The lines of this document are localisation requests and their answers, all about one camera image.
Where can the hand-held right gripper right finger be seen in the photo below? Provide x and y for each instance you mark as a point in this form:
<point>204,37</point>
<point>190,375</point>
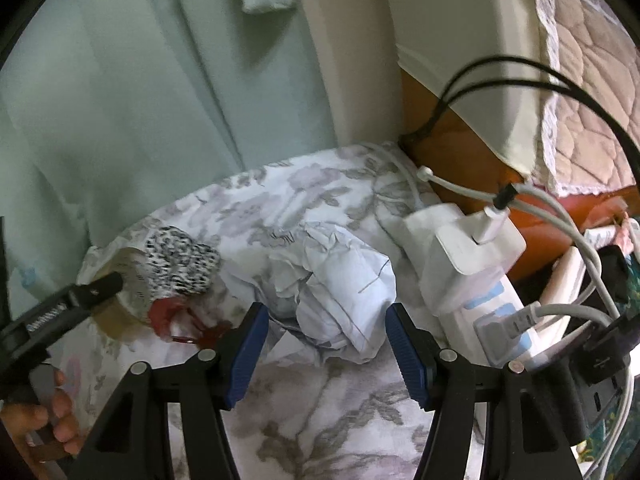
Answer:
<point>407,355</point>

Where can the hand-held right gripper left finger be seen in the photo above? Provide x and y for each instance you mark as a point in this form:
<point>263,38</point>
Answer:
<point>245,355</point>

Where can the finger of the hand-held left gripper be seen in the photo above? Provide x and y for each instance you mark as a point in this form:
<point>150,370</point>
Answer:
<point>97,289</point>

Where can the brown tape roll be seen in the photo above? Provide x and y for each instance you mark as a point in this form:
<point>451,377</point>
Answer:
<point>117,322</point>

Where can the white paper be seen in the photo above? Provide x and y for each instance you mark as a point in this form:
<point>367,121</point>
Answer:
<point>340,285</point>

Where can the person's left hand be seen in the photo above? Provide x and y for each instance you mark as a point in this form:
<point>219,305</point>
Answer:
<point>62,410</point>

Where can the white power strip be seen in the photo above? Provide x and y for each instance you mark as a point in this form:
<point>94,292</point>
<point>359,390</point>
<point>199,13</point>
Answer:
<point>467,327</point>

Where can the brown hair claw clip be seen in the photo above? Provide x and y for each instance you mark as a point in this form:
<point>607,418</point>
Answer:
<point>162,317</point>

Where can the leopard print scrunchie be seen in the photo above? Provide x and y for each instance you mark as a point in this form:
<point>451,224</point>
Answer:
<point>180,260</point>

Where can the floral bed sheet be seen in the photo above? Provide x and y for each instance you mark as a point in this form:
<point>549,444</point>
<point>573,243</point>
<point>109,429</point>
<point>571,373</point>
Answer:
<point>320,410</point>

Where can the white mains plug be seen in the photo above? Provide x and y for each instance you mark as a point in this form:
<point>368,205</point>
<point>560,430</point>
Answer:
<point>505,330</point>

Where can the white power adapter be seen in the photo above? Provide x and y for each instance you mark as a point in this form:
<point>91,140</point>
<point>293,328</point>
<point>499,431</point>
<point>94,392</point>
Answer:
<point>460,265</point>

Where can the white usb plug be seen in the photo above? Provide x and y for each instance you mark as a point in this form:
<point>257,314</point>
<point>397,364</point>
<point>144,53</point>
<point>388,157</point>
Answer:
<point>490,227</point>

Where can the pale green curtain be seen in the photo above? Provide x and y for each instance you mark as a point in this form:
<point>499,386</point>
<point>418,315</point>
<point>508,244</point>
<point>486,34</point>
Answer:
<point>125,110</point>

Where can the black charger block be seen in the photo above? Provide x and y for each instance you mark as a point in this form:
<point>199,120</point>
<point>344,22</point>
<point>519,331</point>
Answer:
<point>597,365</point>

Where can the teal patterned cloth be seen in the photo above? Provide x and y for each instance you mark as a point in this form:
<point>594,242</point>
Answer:
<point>607,442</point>

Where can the quilted lace bedspread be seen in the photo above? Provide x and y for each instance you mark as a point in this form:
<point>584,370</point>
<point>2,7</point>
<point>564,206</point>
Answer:
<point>590,60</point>

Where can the wooden bed frame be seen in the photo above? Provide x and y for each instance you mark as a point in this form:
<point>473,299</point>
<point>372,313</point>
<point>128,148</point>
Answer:
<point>465,160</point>

